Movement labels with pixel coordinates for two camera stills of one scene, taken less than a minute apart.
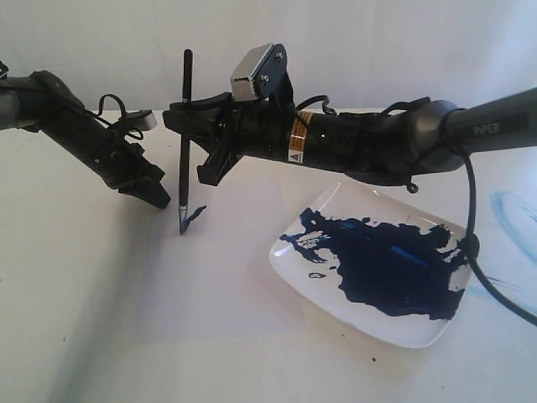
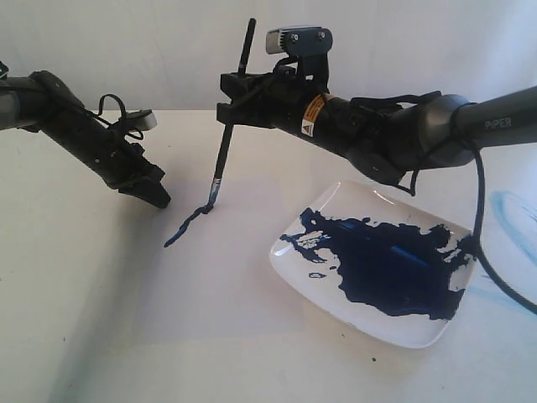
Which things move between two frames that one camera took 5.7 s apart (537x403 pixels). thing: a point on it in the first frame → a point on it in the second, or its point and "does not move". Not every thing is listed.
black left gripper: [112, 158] does not move
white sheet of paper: [216, 285] does not move
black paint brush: [185, 143] → [227, 137]
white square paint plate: [381, 262] does not move
